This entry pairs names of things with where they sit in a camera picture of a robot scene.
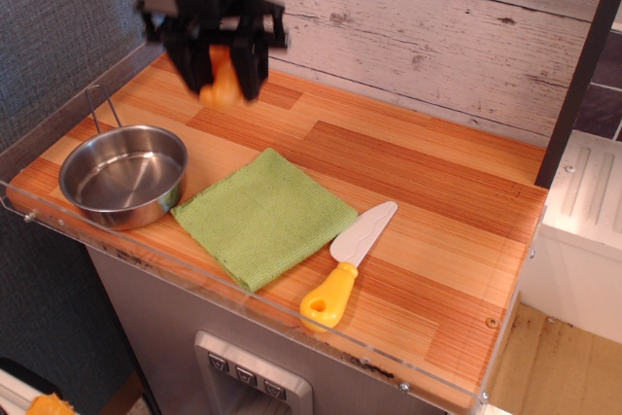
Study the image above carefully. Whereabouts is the stainless steel pot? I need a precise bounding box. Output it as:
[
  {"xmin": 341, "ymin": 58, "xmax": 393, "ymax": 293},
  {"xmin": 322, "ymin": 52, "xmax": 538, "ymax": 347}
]
[{"xmin": 58, "ymin": 85, "xmax": 189, "ymax": 230}]

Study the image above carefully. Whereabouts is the orange toy croissant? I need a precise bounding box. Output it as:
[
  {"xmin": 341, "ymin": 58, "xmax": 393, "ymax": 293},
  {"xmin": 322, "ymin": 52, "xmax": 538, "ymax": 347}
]
[{"xmin": 199, "ymin": 45, "xmax": 244, "ymax": 109}]

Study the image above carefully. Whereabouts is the right dark frame post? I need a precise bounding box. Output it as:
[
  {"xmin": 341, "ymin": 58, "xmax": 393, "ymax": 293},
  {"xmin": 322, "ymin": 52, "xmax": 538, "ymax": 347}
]
[{"xmin": 535, "ymin": 0, "xmax": 621, "ymax": 189}]

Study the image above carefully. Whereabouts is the orange object bottom left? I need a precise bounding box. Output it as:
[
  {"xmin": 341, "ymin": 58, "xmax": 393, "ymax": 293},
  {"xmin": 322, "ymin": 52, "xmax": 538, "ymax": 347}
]
[{"xmin": 25, "ymin": 394, "xmax": 77, "ymax": 415}]

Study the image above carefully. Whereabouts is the yellow handled toy knife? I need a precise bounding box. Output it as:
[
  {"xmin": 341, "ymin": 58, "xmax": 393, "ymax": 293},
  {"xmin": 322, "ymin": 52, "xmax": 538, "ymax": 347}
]
[{"xmin": 299, "ymin": 201, "xmax": 398, "ymax": 332}]

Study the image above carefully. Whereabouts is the green cloth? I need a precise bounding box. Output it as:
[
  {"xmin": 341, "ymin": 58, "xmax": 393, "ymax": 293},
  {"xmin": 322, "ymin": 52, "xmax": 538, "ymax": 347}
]
[{"xmin": 172, "ymin": 149, "xmax": 358, "ymax": 293}]

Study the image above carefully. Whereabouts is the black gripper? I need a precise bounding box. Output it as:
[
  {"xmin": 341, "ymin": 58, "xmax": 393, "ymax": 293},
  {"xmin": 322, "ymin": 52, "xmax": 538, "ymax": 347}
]
[{"xmin": 134, "ymin": 0, "xmax": 289, "ymax": 100}]

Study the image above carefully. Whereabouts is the silver toy fridge cabinet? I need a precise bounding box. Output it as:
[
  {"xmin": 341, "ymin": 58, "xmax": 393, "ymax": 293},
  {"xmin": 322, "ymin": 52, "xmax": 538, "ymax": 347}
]
[{"xmin": 87, "ymin": 247, "xmax": 439, "ymax": 414}]

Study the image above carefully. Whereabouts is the clear acrylic guard rail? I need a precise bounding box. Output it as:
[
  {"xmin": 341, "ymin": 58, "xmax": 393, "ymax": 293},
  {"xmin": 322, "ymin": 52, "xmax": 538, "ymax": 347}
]
[{"xmin": 1, "ymin": 48, "xmax": 546, "ymax": 414}]

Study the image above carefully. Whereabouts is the white plastic appliance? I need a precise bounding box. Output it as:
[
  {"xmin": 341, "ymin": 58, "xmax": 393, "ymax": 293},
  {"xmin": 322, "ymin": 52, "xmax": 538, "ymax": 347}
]
[{"xmin": 519, "ymin": 131, "xmax": 621, "ymax": 342}]

